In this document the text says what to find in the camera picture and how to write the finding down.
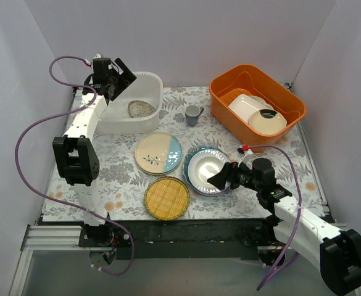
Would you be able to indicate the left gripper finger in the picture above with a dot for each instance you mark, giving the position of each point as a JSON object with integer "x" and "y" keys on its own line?
{"x": 126, "y": 72}
{"x": 125, "y": 82}

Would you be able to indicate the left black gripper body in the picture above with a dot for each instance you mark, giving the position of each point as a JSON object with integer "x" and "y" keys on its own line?
{"x": 115, "y": 85}

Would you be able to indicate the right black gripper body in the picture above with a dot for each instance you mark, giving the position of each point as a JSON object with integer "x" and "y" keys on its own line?
{"x": 233, "y": 176}

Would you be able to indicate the white ribbed deep plate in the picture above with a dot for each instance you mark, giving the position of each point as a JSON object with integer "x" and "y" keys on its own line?
{"x": 205, "y": 169}

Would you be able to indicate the speckled grey plate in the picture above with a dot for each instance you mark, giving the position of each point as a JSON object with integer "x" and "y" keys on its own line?
{"x": 140, "y": 109}

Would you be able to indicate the teal embossed plate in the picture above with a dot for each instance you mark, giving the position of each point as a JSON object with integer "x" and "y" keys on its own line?
{"x": 186, "y": 160}

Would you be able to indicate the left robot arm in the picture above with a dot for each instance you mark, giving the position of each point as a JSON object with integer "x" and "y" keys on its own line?
{"x": 76, "y": 159}

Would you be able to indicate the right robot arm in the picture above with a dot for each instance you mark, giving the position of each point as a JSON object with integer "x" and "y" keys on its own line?
{"x": 334, "y": 252}

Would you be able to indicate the white plastic bin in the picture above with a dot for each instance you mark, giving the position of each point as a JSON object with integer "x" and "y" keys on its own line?
{"x": 116, "y": 119}

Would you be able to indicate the orange plastic bin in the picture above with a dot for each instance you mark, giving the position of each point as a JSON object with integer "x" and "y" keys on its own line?
{"x": 250, "y": 80}

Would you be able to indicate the white round plate in bin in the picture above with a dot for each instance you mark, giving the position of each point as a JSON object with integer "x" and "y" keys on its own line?
{"x": 261, "y": 101}

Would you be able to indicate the cream round plate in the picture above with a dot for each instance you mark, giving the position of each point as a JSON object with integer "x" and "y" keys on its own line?
{"x": 267, "y": 121}

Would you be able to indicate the floral table mat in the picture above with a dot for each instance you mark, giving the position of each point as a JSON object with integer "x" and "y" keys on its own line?
{"x": 122, "y": 184}

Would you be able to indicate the woven bamboo tray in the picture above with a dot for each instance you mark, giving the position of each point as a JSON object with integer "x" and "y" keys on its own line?
{"x": 167, "y": 198}

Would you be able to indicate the cream and blue plate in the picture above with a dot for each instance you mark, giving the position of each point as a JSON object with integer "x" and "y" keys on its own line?
{"x": 158, "y": 153}

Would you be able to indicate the grey ceramic mug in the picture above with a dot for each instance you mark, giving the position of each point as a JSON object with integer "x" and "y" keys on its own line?
{"x": 192, "y": 114}

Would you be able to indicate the white rectangular dish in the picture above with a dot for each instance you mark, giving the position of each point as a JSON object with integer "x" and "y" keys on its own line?
{"x": 244, "y": 107}

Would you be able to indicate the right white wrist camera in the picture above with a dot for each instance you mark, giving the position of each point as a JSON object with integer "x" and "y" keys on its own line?
{"x": 245, "y": 152}

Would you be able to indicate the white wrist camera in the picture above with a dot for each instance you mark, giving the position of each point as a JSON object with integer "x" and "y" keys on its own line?
{"x": 97, "y": 56}
{"x": 245, "y": 152}

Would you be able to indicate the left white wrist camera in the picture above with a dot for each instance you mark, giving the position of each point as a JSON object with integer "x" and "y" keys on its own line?
{"x": 97, "y": 56}

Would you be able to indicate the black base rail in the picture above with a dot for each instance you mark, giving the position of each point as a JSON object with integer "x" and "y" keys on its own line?
{"x": 151, "y": 239}

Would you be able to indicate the aluminium frame profile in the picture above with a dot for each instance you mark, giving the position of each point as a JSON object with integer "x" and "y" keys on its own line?
{"x": 42, "y": 238}

